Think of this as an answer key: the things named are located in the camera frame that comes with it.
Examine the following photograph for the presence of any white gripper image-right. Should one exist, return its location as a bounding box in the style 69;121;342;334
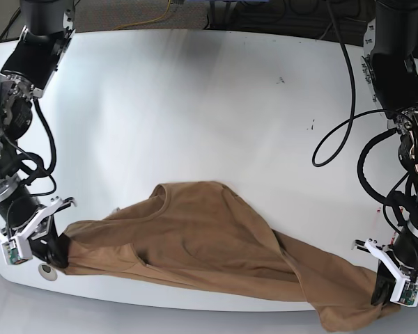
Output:
352;232;418;305

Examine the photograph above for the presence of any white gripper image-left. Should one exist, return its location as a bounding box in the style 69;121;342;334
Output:
0;189;77;268

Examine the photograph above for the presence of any brown t-shirt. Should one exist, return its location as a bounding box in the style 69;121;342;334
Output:
60;182;400;332

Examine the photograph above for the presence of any grey table grommet left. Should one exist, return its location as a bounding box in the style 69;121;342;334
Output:
38;264;58;282

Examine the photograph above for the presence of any red tape rectangle marking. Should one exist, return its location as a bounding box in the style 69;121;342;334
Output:
373;205;398;245

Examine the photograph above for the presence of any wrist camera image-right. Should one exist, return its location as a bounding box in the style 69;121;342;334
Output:
390;278;418;308

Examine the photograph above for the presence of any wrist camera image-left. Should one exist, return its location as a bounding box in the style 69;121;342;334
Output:
1;236;33;265

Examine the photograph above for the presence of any black cable on floor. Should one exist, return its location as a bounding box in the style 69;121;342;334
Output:
0;0;25;40

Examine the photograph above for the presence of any yellow cable on floor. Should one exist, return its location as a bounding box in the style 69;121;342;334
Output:
116;0;171;31

